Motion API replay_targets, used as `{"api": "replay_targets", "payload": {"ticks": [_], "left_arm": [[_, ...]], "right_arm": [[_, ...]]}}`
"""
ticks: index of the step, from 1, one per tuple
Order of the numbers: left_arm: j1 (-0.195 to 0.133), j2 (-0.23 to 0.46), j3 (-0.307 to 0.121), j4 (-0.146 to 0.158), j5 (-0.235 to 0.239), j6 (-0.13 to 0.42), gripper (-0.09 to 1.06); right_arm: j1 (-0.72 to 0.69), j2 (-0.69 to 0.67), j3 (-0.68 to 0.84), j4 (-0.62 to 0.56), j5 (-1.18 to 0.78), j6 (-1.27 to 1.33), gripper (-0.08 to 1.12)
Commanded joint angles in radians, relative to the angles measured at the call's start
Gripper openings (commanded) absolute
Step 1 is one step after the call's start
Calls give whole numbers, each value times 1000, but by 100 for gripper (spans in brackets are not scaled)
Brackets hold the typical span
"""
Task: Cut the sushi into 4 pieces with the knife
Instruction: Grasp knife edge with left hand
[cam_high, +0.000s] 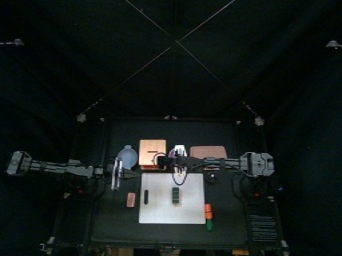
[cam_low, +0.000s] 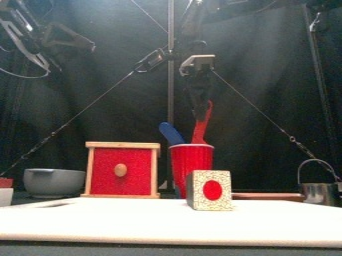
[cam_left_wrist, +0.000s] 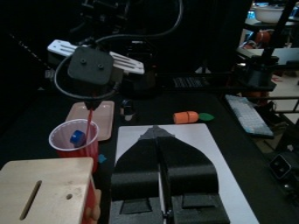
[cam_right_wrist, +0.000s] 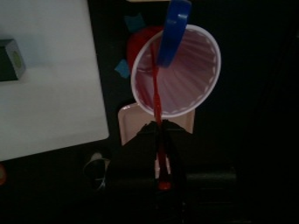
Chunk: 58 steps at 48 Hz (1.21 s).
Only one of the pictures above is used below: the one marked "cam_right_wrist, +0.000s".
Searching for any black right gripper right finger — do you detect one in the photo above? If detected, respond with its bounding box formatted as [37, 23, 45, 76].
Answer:
[160, 118, 194, 191]

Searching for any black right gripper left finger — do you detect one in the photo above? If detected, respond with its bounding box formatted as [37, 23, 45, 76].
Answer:
[106, 121, 160, 191]

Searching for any dark green sushi roll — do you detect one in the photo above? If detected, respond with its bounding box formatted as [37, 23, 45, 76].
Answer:
[0, 38, 28, 82]

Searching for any pink rectangular tray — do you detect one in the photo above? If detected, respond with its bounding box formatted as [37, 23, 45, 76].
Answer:
[116, 101, 196, 179]

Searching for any red cup white inside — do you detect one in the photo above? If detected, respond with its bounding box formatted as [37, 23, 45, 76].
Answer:
[126, 24, 223, 119]

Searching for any white cutting board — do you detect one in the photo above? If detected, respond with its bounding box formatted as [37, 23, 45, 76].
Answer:
[0, 0, 111, 162]

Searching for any blue tape piece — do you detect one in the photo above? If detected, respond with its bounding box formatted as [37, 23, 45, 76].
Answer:
[123, 12, 147, 34]
[114, 59, 132, 80]

